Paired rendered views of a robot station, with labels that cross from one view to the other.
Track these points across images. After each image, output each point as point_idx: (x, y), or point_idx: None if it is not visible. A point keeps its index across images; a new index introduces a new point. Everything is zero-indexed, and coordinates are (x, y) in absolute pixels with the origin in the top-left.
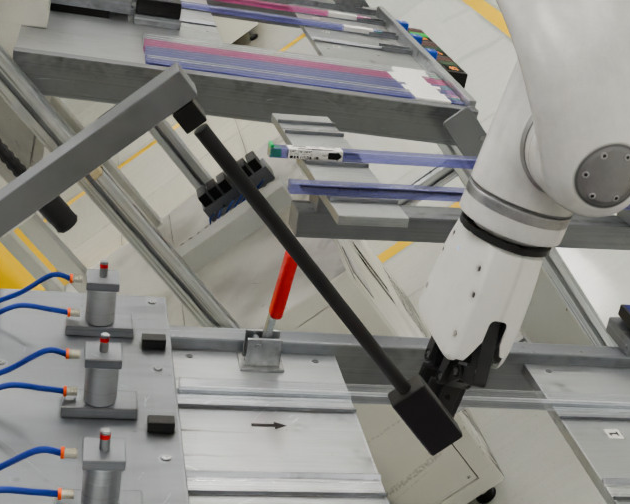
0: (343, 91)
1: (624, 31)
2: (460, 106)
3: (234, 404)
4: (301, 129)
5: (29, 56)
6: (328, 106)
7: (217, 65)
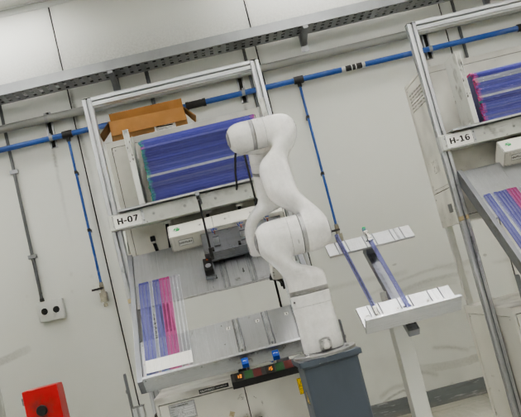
0: (509, 242)
1: (247, 225)
2: None
3: None
4: (394, 232)
5: (459, 174)
6: (504, 243)
7: (502, 208)
